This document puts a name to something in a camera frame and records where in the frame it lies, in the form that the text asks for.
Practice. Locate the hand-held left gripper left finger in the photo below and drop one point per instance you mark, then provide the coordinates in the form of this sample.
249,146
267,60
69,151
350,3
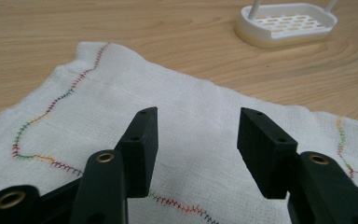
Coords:
138,149

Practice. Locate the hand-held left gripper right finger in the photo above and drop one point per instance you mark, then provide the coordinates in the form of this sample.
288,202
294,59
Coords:
267,149

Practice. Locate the white slotted rack base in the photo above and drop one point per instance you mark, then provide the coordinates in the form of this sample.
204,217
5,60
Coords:
287,25

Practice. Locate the white cloth with colourful stitching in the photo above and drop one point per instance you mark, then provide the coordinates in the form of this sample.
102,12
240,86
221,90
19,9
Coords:
192,112

